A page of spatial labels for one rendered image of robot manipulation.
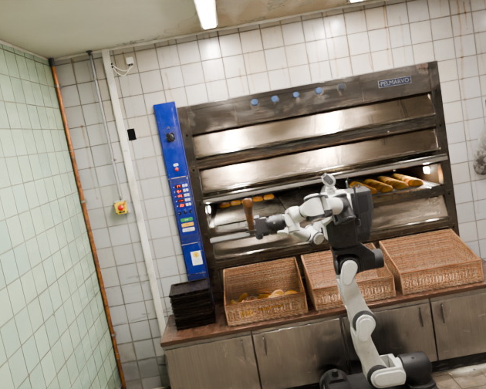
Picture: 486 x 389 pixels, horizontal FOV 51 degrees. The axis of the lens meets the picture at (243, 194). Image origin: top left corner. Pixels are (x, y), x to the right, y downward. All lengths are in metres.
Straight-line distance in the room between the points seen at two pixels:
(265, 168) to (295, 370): 1.44
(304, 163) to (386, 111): 0.72
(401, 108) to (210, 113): 1.42
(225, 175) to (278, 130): 0.52
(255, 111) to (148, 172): 0.91
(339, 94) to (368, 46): 0.40
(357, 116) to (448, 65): 0.76
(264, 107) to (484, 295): 1.99
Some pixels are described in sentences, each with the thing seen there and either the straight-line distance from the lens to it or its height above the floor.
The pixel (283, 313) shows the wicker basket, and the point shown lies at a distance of 3.50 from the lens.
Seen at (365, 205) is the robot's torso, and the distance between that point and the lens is 2.92.
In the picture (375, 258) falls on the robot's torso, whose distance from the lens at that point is 3.04.
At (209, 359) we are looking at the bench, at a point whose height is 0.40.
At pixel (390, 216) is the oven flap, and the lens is 4.00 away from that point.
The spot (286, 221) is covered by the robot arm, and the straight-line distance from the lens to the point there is 2.72.
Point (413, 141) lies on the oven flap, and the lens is 4.00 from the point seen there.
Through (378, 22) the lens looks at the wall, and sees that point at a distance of 3.99.
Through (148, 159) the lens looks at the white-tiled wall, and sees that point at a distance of 3.82.
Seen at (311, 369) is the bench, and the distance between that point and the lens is 3.63.
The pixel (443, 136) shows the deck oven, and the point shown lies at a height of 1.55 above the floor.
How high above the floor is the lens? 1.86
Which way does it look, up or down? 7 degrees down
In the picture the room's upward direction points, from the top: 10 degrees counter-clockwise
